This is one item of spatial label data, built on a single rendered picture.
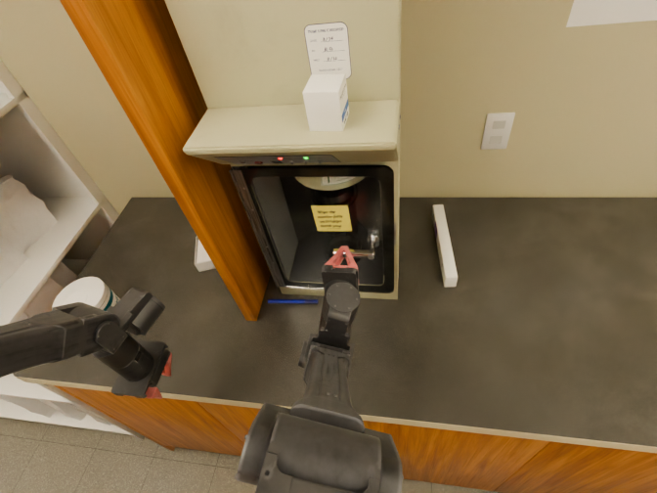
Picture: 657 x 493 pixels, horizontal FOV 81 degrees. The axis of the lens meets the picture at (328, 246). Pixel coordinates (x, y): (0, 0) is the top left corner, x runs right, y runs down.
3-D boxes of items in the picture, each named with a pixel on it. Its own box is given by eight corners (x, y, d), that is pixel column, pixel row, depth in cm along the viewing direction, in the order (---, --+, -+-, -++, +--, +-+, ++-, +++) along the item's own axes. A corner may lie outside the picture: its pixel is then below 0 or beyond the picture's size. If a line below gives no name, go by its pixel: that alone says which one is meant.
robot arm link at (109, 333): (51, 321, 58) (92, 337, 55) (105, 263, 65) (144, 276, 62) (97, 354, 67) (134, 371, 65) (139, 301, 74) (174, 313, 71)
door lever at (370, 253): (335, 241, 85) (334, 233, 83) (378, 242, 83) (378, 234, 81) (332, 259, 81) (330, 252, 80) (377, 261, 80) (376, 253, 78)
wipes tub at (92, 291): (103, 304, 114) (70, 275, 103) (141, 307, 111) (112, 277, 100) (78, 345, 106) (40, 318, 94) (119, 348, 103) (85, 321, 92)
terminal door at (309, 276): (280, 285, 104) (233, 165, 74) (394, 291, 98) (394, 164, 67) (279, 287, 103) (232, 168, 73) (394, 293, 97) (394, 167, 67)
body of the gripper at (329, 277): (356, 265, 72) (353, 298, 67) (358, 295, 80) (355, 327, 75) (322, 263, 73) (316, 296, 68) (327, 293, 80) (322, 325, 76)
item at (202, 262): (200, 244, 125) (196, 235, 122) (248, 233, 125) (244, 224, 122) (198, 272, 117) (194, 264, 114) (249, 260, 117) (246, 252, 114)
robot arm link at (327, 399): (228, 506, 25) (389, 549, 25) (250, 418, 26) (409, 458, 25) (294, 368, 68) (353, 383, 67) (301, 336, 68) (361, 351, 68)
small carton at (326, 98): (317, 112, 59) (311, 74, 55) (349, 112, 58) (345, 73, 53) (309, 131, 56) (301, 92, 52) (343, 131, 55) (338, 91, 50)
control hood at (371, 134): (225, 156, 72) (205, 108, 65) (399, 153, 66) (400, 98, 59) (204, 198, 65) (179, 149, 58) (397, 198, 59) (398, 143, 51)
